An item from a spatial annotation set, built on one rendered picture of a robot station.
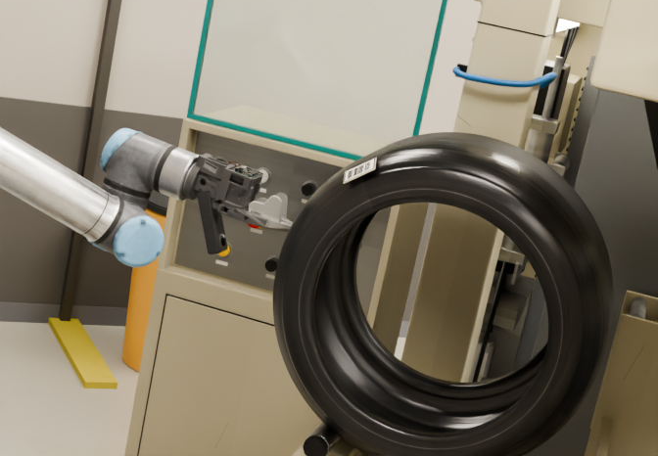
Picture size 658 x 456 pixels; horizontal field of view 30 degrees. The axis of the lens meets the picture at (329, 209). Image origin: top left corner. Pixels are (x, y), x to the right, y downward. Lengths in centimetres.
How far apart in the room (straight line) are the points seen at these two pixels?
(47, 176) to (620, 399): 111
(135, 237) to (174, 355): 94
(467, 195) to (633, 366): 54
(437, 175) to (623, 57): 44
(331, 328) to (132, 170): 49
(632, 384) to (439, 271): 42
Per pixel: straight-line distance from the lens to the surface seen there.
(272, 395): 297
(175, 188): 222
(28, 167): 207
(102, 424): 429
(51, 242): 501
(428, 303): 243
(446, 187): 200
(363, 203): 203
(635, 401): 236
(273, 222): 218
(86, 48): 486
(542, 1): 233
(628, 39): 170
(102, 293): 513
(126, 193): 225
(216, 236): 223
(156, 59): 494
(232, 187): 220
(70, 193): 209
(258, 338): 294
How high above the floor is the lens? 178
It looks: 13 degrees down
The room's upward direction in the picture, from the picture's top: 12 degrees clockwise
